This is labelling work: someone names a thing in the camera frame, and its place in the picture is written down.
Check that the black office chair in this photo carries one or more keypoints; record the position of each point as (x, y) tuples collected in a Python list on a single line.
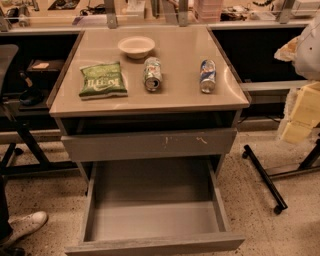
[(7, 54)]

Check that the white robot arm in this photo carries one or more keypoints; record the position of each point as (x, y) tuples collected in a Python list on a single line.
[(304, 53)]

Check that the open grey middle drawer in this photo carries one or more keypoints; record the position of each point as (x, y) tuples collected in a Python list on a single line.
[(154, 207)]

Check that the white sneaker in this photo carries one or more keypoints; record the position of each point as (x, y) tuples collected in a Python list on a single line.
[(10, 232)]

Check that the black box on shelf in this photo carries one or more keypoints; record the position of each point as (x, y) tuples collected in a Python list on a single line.
[(45, 69)]

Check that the green chip bag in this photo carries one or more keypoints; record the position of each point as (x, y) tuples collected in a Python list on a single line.
[(102, 81)]

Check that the grey top drawer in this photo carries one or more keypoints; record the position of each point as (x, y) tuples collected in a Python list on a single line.
[(144, 145)]

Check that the blue pepsi can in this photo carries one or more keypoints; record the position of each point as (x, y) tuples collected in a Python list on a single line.
[(207, 76)]

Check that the white paper bowl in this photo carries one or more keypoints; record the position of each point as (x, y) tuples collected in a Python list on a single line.
[(136, 47)]

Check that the grey drawer cabinet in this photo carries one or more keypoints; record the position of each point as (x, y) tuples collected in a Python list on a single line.
[(147, 92)]

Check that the black wheeled stand base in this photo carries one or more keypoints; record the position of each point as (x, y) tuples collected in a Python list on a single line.
[(309, 164)]

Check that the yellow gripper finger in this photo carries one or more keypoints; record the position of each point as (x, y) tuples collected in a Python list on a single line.
[(306, 111), (295, 132)]

